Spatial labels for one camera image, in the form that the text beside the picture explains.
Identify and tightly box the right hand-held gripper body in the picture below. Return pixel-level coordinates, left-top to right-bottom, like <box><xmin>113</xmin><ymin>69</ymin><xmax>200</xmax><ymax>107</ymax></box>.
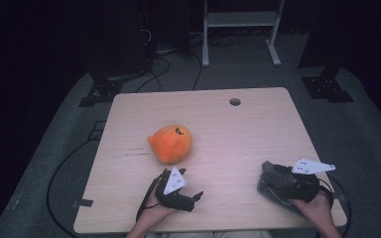
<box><xmin>272</xmin><ymin>158</ymin><xmax>337</xmax><ymax>204</ymax></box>

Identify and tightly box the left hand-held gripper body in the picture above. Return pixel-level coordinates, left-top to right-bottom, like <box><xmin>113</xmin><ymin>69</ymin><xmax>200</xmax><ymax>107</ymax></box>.
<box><xmin>154</xmin><ymin>166</ymin><xmax>196</xmax><ymax>213</ymax></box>

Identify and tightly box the orange plush toy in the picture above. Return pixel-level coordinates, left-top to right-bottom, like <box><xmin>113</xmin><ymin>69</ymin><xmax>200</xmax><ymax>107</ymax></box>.
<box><xmin>147</xmin><ymin>124</ymin><xmax>193</xmax><ymax>166</ymax></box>

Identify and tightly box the person's right hand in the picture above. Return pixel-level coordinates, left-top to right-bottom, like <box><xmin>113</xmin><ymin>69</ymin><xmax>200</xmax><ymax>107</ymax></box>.
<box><xmin>292</xmin><ymin>192</ymin><xmax>335</xmax><ymax>230</ymax></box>

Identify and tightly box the person's left hand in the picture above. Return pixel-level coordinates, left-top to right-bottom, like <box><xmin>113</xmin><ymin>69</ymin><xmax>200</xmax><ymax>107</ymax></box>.
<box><xmin>140</xmin><ymin>192</ymin><xmax>179</xmax><ymax>223</ymax></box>

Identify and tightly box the black stand base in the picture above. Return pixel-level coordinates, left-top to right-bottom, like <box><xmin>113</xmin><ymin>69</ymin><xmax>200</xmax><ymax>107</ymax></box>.
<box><xmin>301</xmin><ymin>64</ymin><xmax>355</xmax><ymax>104</ymax></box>
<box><xmin>78</xmin><ymin>74</ymin><xmax>124</xmax><ymax>108</ymax></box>

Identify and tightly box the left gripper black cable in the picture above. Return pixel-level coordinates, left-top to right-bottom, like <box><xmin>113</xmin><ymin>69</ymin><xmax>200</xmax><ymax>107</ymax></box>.
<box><xmin>135</xmin><ymin>175</ymin><xmax>165</xmax><ymax>222</ymax></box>

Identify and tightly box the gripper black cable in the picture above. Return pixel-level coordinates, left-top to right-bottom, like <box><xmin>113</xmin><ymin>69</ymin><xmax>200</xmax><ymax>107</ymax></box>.
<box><xmin>135</xmin><ymin>175</ymin><xmax>165</xmax><ymax>222</ymax></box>
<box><xmin>318</xmin><ymin>177</ymin><xmax>352</xmax><ymax>238</ymax></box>

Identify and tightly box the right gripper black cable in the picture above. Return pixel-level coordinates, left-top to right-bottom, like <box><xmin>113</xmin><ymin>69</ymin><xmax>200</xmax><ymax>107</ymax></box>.
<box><xmin>318</xmin><ymin>177</ymin><xmax>352</xmax><ymax>238</ymax></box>

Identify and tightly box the black floor frame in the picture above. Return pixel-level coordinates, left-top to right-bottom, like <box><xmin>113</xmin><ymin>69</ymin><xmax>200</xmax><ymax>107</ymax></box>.
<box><xmin>86</xmin><ymin>120</ymin><xmax>107</xmax><ymax>142</ymax></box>

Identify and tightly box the long black floor cable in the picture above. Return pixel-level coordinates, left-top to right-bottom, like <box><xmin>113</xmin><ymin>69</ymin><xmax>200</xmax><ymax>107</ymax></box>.
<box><xmin>47</xmin><ymin>138</ymin><xmax>97</xmax><ymax>238</ymax></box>

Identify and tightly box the white metal desk frame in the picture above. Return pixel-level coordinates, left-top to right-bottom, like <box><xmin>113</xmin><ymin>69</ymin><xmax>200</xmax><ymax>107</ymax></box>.
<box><xmin>201</xmin><ymin>0</ymin><xmax>286</xmax><ymax>68</ymax></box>

